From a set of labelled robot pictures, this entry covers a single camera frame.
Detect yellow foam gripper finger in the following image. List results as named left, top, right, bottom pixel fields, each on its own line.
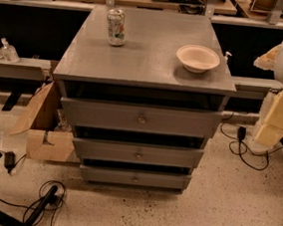
left=253, top=45, right=279, bottom=71
left=254, top=91, right=283, bottom=147

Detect black cable right floor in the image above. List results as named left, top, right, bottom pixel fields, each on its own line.
left=215, top=120, right=283, bottom=173

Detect brown cardboard box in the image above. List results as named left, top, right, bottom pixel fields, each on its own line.
left=9, top=83, right=78, bottom=163

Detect white green soda can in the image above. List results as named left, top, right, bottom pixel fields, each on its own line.
left=107, top=8, right=126, bottom=47

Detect grey top drawer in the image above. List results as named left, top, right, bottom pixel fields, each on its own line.
left=61, top=98, right=221, bottom=137

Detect grey drawer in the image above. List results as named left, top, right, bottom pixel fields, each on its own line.
left=61, top=98, right=221, bottom=137
left=80, top=165, right=191, bottom=190
left=73, top=137, right=203, bottom=167

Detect grey bottom drawer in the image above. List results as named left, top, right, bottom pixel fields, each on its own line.
left=80, top=165, right=191, bottom=190

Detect black power adapter right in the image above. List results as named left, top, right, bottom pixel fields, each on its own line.
left=237, top=126, right=246, bottom=141

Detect clear sanitizer bottle right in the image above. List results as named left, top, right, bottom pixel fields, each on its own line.
left=1, top=38, right=20, bottom=63

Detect small white pump bottle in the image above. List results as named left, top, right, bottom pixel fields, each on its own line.
left=224, top=51, right=232, bottom=64

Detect grey middle drawer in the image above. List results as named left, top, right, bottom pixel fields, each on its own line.
left=73, top=137, right=203, bottom=167

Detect grey wooden drawer cabinet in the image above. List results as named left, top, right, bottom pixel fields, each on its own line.
left=42, top=0, right=245, bottom=198

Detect black coiled cable left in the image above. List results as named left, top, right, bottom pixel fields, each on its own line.
left=0, top=174, right=69, bottom=226

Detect black stand base left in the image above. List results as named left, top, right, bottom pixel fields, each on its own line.
left=0, top=185, right=58, bottom=226

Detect black power adapter left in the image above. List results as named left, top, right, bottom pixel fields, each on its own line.
left=4, top=151, right=15, bottom=169

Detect white paper bowl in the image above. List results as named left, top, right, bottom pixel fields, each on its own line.
left=176, top=45, right=220, bottom=74

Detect black power adapter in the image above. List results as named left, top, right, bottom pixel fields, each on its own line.
left=237, top=126, right=246, bottom=141
left=4, top=151, right=15, bottom=169

